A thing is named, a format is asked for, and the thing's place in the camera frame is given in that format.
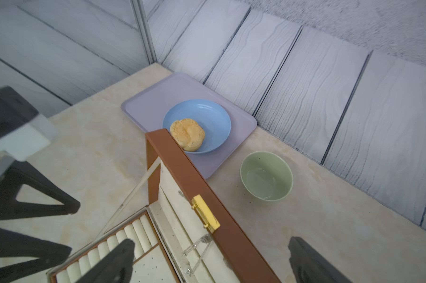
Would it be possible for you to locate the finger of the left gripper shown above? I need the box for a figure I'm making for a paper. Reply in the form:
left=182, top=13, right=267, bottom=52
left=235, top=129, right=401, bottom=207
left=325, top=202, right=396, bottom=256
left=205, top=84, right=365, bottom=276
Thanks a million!
left=0, top=160, right=80, bottom=221
left=0, top=228, right=72, bottom=283

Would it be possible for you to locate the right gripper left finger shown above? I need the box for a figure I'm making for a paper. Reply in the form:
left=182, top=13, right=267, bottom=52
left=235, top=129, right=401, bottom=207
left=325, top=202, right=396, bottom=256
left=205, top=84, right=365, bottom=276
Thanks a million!
left=77, top=239, right=135, bottom=283

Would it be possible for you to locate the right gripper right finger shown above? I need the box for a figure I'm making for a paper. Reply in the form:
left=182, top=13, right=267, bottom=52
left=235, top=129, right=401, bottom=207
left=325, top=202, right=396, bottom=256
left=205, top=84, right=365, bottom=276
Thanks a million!
left=288, top=237, right=351, bottom=283

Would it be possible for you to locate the brown jewelry box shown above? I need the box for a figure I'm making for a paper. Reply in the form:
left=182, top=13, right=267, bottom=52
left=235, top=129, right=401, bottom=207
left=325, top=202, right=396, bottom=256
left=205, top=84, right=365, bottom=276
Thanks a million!
left=47, top=130, right=278, bottom=283

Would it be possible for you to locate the thin jewelry chain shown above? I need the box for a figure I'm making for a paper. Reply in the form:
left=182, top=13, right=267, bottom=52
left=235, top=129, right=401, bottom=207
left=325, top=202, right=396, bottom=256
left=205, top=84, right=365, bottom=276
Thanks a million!
left=182, top=233, right=214, bottom=277

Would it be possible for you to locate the green bowl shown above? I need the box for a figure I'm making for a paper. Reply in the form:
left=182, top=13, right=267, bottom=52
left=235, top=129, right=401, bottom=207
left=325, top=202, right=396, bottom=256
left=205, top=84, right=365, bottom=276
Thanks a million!
left=240, top=151, right=294, bottom=202

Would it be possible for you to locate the yellow pastry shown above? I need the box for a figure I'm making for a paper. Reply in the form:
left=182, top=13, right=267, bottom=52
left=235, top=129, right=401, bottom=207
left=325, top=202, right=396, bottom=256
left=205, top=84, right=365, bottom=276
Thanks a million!
left=169, top=119, right=205, bottom=152

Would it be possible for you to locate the purple tray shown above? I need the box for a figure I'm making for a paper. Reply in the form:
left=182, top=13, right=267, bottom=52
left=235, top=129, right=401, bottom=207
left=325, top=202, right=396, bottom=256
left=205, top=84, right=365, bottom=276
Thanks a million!
left=121, top=73, right=257, bottom=179

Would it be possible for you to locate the blue plate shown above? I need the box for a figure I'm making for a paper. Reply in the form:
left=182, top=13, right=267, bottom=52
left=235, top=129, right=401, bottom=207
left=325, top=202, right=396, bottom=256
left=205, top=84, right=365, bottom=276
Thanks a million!
left=162, top=99, right=231, bottom=154

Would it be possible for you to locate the left metal frame post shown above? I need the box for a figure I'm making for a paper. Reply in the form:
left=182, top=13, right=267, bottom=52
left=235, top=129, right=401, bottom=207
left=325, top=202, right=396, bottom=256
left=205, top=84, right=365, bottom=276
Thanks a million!
left=130, top=0, right=158, bottom=64

